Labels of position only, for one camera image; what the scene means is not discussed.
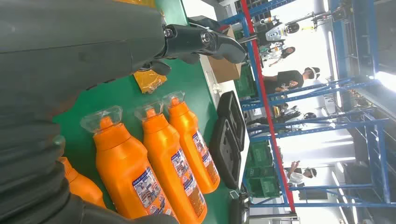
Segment yellow plastic wrapped sheet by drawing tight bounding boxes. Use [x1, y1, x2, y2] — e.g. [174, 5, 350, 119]
[113, 0, 168, 94]

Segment dark tablet on stand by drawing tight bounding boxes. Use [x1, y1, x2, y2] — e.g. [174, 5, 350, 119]
[188, 15, 222, 32]

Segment brown cardboard box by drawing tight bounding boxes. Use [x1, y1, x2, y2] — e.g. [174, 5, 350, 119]
[206, 26, 242, 84]

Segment green plastic crates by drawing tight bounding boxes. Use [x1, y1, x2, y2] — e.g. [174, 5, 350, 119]
[246, 140, 281, 199]
[234, 64, 258, 98]

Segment black foam-lined open case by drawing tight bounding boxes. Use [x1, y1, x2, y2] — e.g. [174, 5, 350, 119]
[209, 90, 247, 190]

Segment white humanoid robot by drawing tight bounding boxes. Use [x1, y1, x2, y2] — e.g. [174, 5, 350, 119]
[272, 104, 317, 125]
[261, 16, 301, 42]
[261, 43, 297, 67]

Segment person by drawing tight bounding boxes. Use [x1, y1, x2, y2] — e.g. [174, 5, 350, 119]
[263, 66, 321, 94]
[284, 161, 318, 187]

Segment black remote controller with screen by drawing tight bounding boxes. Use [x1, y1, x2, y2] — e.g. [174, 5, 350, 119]
[229, 190, 250, 224]

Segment blue metal rack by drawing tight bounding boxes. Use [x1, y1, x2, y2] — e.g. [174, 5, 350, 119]
[219, 0, 396, 224]

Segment red metal post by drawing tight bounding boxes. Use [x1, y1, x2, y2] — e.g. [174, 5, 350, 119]
[240, 0, 297, 214]

